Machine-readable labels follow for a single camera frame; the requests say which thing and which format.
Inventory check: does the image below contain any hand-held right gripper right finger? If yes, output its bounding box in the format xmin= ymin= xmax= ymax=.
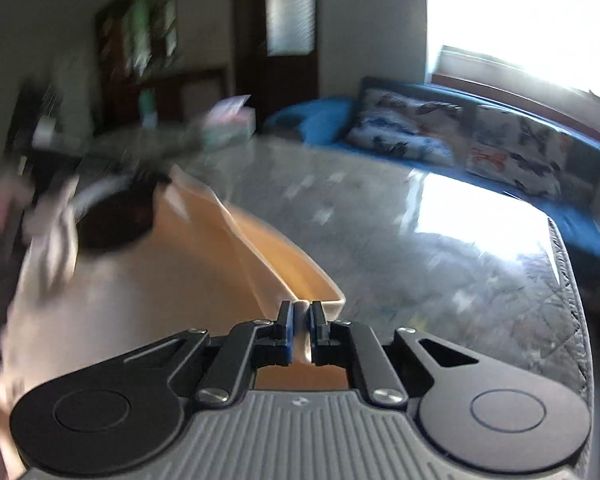
xmin=310 ymin=300 xmax=482 ymax=406

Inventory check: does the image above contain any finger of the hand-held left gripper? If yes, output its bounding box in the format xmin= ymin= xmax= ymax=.
xmin=128 ymin=124 xmax=209 ymax=184

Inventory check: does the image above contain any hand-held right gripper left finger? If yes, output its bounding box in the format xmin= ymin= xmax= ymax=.
xmin=124 ymin=300 xmax=297 ymax=406

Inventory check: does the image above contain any wooden chair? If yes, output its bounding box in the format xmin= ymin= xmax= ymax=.
xmin=142 ymin=66 xmax=231 ymax=127

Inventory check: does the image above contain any blue sofa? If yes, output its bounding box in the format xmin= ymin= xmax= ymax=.
xmin=263 ymin=76 xmax=600 ymax=286

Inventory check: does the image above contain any blue cushion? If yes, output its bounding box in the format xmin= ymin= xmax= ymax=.
xmin=264 ymin=97 xmax=362 ymax=148

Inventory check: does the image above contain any dark wooden cabinet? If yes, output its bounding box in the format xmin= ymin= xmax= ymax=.
xmin=94 ymin=0 xmax=182 ymax=111

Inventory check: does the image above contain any dark wooden door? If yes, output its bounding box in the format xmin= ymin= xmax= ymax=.
xmin=234 ymin=0 xmax=322 ymax=126

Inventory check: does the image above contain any tissue box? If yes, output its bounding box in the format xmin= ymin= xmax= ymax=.
xmin=200 ymin=94 xmax=257 ymax=150

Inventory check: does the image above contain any bright window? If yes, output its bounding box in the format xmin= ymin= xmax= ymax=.
xmin=424 ymin=0 xmax=600 ymax=137

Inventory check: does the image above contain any butterfly print cushion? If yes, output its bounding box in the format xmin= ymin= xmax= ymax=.
xmin=466 ymin=104 xmax=571 ymax=200
xmin=344 ymin=87 xmax=465 ymax=167

